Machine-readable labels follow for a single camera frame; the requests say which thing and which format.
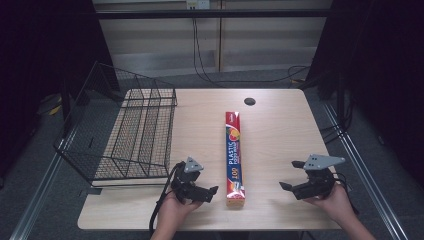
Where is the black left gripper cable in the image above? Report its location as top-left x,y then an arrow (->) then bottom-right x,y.
148,161 -> 186,236

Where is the person's right hand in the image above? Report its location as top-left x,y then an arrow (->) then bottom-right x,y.
304,185 -> 358,228

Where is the black horizontal bar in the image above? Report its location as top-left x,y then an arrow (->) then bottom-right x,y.
94,9 -> 334,20

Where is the dark curtain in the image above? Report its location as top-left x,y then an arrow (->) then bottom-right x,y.
304,0 -> 424,189
0,0 -> 120,183

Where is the long black wall cable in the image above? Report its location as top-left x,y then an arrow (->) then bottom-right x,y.
191,16 -> 312,88

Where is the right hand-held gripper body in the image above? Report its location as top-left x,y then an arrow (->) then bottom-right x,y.
293,153 -> 346,201

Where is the white wall outlet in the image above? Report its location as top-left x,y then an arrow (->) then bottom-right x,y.
185,0 -> 211,10

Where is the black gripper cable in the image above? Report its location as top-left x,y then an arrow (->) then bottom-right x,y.
148,161 -> 186,236
333,172 -> 360,215

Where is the black wire basket rack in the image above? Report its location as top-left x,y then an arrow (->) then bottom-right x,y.
53,60 -> 178,188

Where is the yellow floor object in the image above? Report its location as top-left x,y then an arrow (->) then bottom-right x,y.
39,94 -> 64,117

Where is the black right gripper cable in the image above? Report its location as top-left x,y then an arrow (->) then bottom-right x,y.
333,172 -> 360,215

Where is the person's left hand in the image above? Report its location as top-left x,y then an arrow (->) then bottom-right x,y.
156,192 -> 203,233

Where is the red and blue plastic wrap box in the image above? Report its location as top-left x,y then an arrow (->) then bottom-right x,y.
225,111 -> 247,208

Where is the black floor cable bundle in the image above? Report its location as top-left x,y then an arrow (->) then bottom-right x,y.
319,122 -> 346,145

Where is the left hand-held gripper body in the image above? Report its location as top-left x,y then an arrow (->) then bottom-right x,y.
170,156 -> 214,204

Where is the metal floor rail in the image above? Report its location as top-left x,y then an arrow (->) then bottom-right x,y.
322,102 -> 410,240
9,131 -> 79,240

